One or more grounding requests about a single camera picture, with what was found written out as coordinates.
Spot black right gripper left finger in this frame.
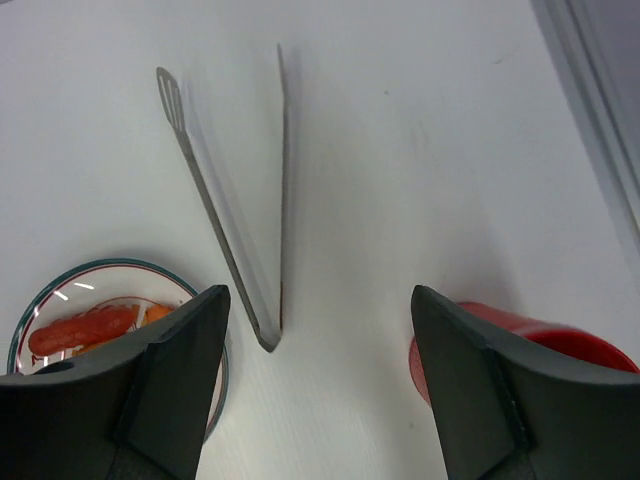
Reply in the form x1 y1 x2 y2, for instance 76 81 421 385
1 285 231 479

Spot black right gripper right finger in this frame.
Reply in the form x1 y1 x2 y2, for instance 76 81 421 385
411 285 639 479

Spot red cylindrical lunch box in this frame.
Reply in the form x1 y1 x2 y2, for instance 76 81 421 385
409 292 639 415

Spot metal food tongs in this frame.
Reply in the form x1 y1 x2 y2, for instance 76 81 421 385
155 44 290 352

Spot orange chicken wing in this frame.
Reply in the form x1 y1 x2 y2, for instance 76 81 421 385
72 340 111 357

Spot red sausage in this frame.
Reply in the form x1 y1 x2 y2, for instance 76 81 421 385
28 305 139 356

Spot orange grilled fish piece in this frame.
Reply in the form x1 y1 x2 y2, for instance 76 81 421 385
141 305 174 326

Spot white printed plate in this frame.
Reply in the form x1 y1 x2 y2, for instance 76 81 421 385
5 259 229 445

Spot right aluminium frame post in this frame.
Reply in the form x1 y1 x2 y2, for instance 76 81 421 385
531 1 639 262

